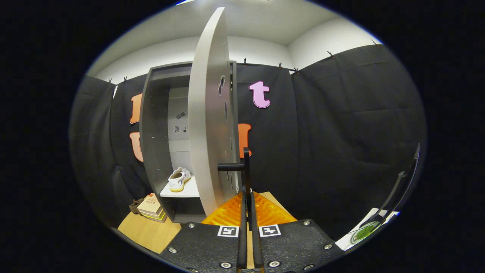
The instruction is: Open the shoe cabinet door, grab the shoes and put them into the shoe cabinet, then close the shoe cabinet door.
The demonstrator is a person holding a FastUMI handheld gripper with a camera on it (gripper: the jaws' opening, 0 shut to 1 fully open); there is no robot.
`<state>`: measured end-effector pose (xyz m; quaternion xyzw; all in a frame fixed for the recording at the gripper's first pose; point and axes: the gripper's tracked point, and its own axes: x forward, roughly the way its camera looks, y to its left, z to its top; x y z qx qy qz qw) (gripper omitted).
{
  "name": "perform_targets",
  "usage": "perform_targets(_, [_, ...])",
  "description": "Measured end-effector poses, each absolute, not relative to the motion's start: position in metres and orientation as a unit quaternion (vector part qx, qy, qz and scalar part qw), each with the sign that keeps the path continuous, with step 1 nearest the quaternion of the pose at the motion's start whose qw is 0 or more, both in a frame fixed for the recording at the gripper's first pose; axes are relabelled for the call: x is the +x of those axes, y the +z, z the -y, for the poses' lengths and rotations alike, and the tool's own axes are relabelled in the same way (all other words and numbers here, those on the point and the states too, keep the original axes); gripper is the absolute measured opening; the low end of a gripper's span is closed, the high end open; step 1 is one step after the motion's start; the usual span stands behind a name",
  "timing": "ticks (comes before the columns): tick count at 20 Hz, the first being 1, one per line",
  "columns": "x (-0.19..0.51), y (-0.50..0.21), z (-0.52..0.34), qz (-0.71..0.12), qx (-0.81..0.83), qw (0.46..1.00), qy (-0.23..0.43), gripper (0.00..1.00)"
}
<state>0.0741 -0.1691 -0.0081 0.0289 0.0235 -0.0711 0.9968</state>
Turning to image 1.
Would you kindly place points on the white shoe yellow sole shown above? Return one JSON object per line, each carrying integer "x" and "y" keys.
{"x": 178, "y": 180}

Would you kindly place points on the grey shoe cabinet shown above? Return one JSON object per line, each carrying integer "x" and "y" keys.
{"x": 155, "y": 132}

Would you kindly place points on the yellow edged book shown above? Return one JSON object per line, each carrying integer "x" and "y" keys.
{"x": 157, "y": 218}

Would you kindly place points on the dark brown object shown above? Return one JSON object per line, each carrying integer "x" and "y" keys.
{"x": 135, "y": 206}

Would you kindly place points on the beige shoe cabinet door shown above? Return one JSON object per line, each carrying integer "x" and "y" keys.
{"x": 206, "y": 113}

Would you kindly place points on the white sheet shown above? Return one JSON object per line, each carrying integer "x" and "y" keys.
{"x": 346, "y": 240}

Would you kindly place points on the black backdrop cloth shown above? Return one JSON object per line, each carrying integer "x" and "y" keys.
{"x": 322, "y": 132}

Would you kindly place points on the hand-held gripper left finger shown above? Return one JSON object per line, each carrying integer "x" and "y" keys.
{"x": 242, "y": 242}

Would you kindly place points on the thin black stand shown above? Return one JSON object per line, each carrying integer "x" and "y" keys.
{"x": 398, "y": 185}

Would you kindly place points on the long ceiling light strip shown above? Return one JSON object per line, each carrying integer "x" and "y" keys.
{"x": 185, "y": 2}

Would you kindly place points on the green round object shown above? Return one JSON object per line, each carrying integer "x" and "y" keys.
{"x": 363, "y": 232}

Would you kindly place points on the beige cover book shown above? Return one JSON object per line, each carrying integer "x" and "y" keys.
{"x": 150, "y": 204}

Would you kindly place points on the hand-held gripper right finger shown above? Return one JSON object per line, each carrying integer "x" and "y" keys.
{"x": 257, "y": 246}

